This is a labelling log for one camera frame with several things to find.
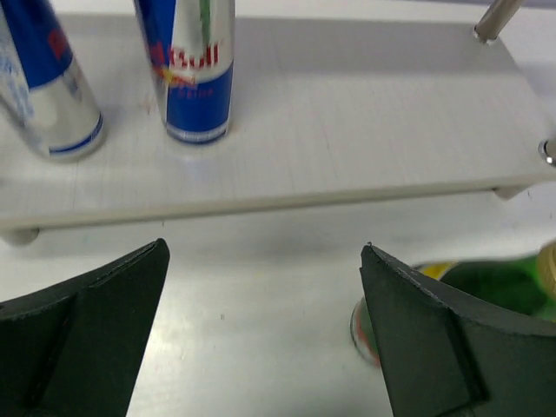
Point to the white two-tier shelf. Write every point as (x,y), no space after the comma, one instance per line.
(334,102)

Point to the silver energy can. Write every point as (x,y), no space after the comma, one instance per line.
(44,93)
(190,46)

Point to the left green glass bottle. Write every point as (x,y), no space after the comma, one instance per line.
(525,285)

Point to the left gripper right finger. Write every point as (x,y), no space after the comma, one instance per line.
(443,352)

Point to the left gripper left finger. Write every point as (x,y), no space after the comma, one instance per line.
(76,348)

